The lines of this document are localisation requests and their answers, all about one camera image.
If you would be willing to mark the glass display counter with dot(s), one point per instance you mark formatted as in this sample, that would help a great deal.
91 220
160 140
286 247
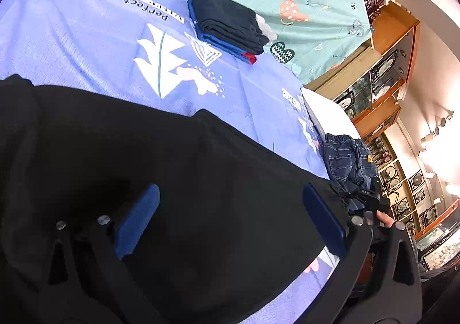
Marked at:
442 245

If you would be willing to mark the folded red garment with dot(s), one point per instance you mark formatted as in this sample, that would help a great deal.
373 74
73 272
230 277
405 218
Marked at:
249 57

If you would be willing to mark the wooden display cabinet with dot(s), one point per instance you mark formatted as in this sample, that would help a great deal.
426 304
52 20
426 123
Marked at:
391 26

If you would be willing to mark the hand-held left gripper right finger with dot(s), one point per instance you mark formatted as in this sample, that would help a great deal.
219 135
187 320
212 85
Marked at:
323 216

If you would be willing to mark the white quilted pillow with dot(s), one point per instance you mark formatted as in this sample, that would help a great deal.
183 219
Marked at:
330 112

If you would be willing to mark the ceiling spotlight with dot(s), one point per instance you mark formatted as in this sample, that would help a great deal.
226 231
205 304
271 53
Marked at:
447 114
436 129

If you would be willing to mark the folded blue garment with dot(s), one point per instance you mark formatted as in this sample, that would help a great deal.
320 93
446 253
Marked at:
215 44

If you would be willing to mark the shelf of decorative plates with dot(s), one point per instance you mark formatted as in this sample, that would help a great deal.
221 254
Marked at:
417 180

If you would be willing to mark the person's right hand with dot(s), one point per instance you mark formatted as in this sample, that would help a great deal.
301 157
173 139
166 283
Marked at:
383 218

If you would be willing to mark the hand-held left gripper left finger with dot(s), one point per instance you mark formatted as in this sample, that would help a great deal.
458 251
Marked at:
138 220

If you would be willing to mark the black pants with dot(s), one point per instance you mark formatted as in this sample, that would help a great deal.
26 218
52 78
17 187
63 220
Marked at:
215 184
226 22

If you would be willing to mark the grey cloth piece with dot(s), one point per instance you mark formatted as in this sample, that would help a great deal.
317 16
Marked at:
266 31

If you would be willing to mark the folded black pants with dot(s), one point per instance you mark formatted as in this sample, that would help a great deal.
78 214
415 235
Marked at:
226 22

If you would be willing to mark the dark blue jeans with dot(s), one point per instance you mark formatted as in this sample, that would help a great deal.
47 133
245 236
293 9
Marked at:
345 159

